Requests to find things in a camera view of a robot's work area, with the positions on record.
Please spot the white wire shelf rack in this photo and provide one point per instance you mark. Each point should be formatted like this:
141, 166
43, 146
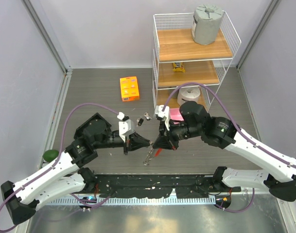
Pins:
205, 64

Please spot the black plastic bin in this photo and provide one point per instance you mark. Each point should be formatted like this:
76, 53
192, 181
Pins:
95, 128

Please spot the black tag key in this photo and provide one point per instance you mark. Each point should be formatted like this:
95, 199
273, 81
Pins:
140, 121

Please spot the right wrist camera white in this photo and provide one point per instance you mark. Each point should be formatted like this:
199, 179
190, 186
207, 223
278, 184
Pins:
162, 113

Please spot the white paper roll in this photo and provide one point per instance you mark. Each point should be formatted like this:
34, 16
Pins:
188, 94

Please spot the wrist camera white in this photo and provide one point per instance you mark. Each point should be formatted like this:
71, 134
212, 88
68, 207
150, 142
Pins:
162, 113
126, 126

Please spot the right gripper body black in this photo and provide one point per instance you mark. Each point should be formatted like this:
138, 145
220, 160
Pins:
177, 132

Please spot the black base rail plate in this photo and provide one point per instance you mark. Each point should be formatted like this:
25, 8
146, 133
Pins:
156, 186

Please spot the green lime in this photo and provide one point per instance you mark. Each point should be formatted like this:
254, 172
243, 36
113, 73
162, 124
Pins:
50, 155

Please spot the white slotted cable duct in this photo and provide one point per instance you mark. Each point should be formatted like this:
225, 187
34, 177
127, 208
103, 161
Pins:
171, 200

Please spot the yellow snack packet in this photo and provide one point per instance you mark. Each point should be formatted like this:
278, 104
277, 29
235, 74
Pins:
178, 67

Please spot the metal keyring holder red grip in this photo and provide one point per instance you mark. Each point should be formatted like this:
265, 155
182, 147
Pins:
151, 154

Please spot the grey wrapped paper roll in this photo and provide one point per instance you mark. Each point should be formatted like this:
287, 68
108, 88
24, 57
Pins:
206, 23

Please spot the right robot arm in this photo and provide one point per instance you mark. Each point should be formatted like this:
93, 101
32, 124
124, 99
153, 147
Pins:
276, 173

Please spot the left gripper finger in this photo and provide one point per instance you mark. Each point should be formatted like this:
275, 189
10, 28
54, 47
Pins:
137, 138
138, 145

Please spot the pink open box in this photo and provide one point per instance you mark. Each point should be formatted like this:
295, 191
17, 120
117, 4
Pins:
175, 114

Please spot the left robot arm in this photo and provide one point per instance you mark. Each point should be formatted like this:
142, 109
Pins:
67, 173

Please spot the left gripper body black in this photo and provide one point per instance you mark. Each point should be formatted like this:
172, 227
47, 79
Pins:
116, 141

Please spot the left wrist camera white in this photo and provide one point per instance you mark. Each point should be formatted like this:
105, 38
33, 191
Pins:
126, 126

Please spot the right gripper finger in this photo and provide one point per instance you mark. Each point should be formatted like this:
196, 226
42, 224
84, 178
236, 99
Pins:
162, 145
161, 138

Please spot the orange cardboard box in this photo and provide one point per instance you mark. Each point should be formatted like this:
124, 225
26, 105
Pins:
129, 89

